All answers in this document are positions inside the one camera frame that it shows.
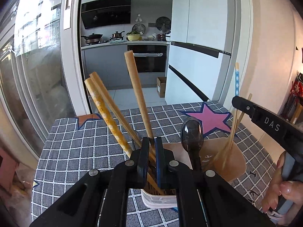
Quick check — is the plain wooden chopstick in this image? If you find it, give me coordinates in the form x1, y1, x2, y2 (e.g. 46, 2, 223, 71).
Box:
212, 108, 245, 173

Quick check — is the blue dotted wooden chopstick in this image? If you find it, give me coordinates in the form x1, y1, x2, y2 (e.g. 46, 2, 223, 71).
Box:
224, 62, 241, 152

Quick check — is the black spoon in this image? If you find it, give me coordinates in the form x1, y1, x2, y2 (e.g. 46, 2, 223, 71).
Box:
180, 117, 204, 172

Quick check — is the patterned yellow chopstick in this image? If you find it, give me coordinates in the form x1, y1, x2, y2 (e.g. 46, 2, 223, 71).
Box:
84, 77, 166, 195

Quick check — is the person's right hand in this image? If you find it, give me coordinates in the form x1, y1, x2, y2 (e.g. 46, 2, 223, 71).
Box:
262, 151, 303, 226

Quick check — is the white plastic utensil holder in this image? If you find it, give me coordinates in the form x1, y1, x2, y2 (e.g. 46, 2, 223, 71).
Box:
141, 137, 247, 209

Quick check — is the checkered star tablecloth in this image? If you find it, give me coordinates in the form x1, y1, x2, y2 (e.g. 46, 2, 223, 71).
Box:
31, 103, 276, 226

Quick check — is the pink plastic stool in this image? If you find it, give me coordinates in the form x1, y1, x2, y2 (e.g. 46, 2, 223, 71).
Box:
0, 148, 19, 196

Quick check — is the cardboard box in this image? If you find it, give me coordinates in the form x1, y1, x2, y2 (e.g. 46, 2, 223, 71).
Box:
157, 77, 166, 98

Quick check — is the sliding glass door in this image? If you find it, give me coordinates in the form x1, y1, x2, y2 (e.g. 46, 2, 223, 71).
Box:
1, 0, 90, 157

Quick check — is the white refrigerator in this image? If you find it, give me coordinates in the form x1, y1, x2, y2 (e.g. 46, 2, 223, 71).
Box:
165, 0, 235, 104

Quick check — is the black built-in oven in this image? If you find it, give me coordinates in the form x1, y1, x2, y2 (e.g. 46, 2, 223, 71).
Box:
127, 45, 167, 73

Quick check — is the black wok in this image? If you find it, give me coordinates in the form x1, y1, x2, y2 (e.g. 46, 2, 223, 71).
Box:
81, 33, 103, 45

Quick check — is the steel cooking pot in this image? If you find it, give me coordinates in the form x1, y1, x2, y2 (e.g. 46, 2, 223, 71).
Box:
111, 31, 125, 40

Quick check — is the yellow green bowl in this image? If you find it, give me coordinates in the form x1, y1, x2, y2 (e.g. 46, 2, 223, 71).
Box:
126, 34, 141, 42

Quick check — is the black range hood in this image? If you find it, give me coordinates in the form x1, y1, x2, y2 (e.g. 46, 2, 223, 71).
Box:
81, 0, 131, 29

